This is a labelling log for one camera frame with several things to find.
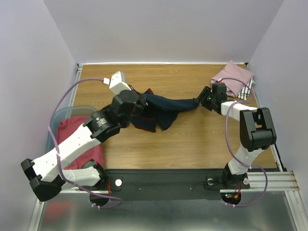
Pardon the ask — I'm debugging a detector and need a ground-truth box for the striped white folded tank top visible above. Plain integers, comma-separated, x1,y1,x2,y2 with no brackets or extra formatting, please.
237,78,255,101

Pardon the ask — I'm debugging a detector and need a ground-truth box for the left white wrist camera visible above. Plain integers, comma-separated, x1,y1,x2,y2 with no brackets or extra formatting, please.
109,71,131,95

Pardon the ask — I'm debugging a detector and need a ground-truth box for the maroon red tank top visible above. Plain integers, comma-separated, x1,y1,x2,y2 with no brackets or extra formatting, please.
57,116,104,170

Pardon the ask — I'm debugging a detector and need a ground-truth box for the blue plastic bin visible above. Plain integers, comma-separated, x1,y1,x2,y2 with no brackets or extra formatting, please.
46,106,96,153

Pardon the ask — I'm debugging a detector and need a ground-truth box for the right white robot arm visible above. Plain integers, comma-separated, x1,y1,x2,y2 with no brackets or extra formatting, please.
197,82,277,188

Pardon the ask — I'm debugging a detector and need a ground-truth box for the folded pink tank top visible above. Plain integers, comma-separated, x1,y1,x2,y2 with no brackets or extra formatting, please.
210,60,254,98

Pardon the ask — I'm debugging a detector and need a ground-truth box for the navy basketball tank top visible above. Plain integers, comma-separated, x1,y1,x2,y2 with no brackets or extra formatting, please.
131,89,199,133

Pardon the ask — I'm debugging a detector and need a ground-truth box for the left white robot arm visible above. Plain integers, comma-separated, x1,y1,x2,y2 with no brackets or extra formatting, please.
21,90,147,202

